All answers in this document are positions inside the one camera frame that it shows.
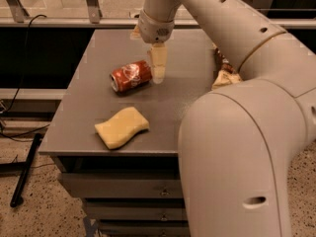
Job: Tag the yellow sponge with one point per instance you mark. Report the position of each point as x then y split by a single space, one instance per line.
121 127

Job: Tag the metal railing frame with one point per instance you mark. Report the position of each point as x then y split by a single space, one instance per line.
291 14

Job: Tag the black stand leg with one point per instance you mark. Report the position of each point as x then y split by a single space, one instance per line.
22 169

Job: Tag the top grey drawer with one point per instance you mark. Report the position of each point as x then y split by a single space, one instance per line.
121 185

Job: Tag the brown chip bag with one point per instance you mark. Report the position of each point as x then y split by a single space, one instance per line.
226 75

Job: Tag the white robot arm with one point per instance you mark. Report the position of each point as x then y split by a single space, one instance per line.
236 143

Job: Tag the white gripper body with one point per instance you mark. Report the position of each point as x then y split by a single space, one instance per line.
154 30

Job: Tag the grey drawer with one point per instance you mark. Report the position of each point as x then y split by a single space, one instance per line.
166 209
132 228
121 185

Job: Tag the middle grey drawer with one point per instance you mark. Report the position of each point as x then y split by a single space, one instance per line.
166 209

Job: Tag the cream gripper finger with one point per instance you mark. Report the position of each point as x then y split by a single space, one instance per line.
135 33
158 58

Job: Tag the grey drawer cabinet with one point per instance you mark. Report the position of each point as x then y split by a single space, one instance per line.
72 141

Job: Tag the red coke can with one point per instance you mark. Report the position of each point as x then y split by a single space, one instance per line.
130 76

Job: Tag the bottom grey drawer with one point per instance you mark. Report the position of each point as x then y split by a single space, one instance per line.
132 228

